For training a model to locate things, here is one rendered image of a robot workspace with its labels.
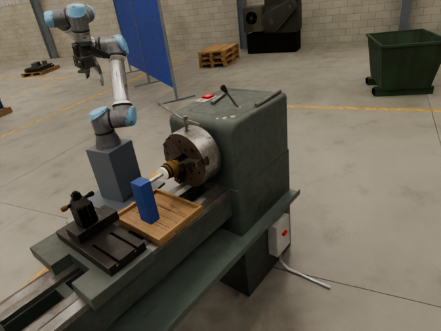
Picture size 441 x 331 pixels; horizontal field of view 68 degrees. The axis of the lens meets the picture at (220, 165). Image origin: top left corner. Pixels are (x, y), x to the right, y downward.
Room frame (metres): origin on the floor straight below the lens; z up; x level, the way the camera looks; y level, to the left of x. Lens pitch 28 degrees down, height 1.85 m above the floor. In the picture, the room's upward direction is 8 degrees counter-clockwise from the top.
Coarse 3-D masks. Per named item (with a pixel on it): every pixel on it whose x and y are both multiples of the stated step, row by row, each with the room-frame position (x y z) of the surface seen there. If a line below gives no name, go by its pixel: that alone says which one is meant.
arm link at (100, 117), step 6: (96, 108) 1.91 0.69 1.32; (102, 108) 1.87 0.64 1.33; (108, 108) 1.89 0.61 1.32; (90, 114) 1.85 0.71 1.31; (96, 114) 1.82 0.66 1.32; (102, 114) 1.83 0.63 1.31; (108, 114) 1.84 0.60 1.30; (90, 120) 1.85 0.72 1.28; (96, 120) 1.82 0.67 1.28; (102, 120) 1.82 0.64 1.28; (108, 120) 1.82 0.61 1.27; (96, 126) 1.82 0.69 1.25; (102, 126) 1.82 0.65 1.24; (108, 126) 1.83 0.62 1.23; (96, 132) 1.83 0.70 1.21; (102, 132) 1.82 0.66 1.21
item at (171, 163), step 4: (168, 160) 1.51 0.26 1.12; (172, 160) 1.49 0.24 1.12; (176, 160) 1.51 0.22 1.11; (164, 164) 1.48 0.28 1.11; (168, 164) 1.46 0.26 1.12; (172, 164) 1.47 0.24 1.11; (176, 164) 1.47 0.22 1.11; (168, 168) 1.44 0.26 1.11; (172, 168) 1.45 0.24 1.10; (176, 168) 1.46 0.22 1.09; (168, 172) 1.43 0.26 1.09; (172, 172) 1.44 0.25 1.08; (176, 172) 1.45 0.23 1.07; (172, 176) 1.46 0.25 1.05
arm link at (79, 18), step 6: (72, 6) 1.59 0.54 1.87; (78, 6) 1.59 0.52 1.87; (84, 6) 1.62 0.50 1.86; (72, 12) 1.59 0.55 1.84; (78, 12) 1.59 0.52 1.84; (84, 12) 1.61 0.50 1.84; (72, 18) 1.59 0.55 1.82; (78, 18) 1.59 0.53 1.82; (84, 18) 1.60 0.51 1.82; (72, 24) 1.60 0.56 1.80; (78, 24) 1.59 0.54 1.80; (84, 24) 1.60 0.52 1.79; (72, 30) 1.61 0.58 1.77; (78, 30) 1.59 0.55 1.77; (84, 30) 1.60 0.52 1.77
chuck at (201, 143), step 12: (180, 132) 1.57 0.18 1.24; (192, 132) 1.57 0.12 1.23; (180, 144) 1.56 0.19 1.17; (192, 144) 1.50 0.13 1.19; (204, 144) 1.51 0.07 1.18; (180, 156) 1.60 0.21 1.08; (192, 156) 1.51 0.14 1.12; (204, 156) 1.47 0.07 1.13; (216, 156) 1.52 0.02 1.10; (204, 168) 1.46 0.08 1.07; (216, 168) 1.52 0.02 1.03; (192, 180) 1.53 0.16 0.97; (204, 180) 1.47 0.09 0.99
